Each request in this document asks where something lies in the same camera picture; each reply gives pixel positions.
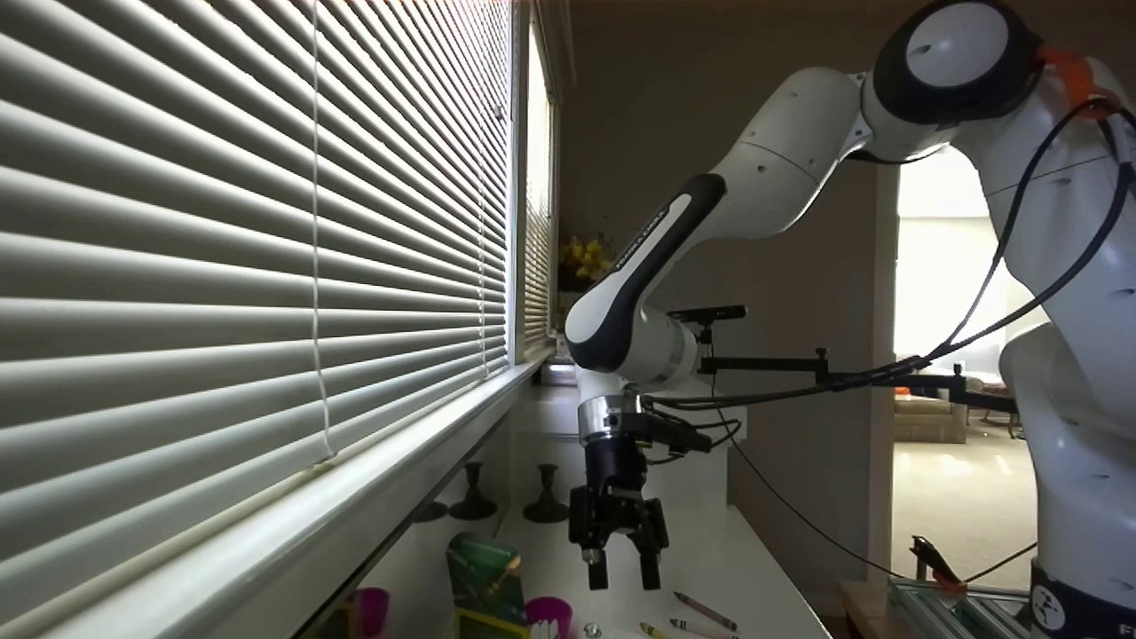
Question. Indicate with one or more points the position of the black candlestick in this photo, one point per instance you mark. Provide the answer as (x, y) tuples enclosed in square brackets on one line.
[(472, 502), (547, 507)]

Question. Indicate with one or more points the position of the large white window blinds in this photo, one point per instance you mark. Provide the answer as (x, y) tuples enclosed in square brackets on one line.
[(235, 270)]

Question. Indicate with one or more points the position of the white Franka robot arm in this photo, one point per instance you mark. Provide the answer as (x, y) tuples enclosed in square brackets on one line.
[(803, 156)]

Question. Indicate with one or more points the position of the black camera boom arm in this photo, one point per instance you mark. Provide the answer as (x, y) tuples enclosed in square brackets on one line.
[(769, 365)]

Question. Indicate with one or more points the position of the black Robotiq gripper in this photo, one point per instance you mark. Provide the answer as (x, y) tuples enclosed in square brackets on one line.
[(618, 475)]

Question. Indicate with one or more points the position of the yellow flowers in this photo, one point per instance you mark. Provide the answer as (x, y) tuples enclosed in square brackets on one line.
[(585, 262)]

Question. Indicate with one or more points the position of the magenta plastic cup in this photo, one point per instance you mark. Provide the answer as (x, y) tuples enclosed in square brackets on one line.
[(553, 618)]

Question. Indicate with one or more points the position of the white window sill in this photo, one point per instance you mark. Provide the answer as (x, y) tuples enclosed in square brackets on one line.
[(355, 475)]

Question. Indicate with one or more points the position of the black stereo camera bar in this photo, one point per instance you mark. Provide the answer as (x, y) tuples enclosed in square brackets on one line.
[(709, 313)]

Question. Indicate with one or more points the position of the brown low furniture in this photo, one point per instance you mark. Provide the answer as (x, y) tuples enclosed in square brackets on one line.
[(929, 422)]

